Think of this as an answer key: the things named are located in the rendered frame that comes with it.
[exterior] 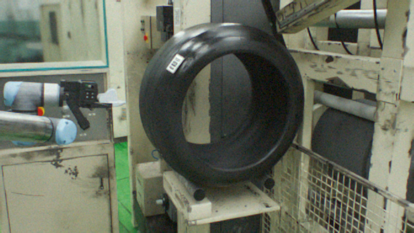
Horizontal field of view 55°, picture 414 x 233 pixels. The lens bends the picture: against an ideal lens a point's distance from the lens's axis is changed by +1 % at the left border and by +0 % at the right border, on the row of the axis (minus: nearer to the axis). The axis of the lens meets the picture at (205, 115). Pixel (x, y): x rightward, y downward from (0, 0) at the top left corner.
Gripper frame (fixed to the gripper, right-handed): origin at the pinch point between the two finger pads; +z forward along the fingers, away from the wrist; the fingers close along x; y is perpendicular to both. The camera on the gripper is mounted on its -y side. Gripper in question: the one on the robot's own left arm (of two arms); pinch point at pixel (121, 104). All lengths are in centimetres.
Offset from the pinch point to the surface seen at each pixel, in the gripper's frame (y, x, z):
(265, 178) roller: -24, -10, 54
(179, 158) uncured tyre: -15.1, -12.3, 18.4
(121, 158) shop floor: -119, 283, 52
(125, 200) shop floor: -120, 179, 39
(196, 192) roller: -28.1, -11.9, 25.9
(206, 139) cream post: -20, 25, 42
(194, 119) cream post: -10.8, 25.1, 36.0
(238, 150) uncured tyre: -21, 13, 53
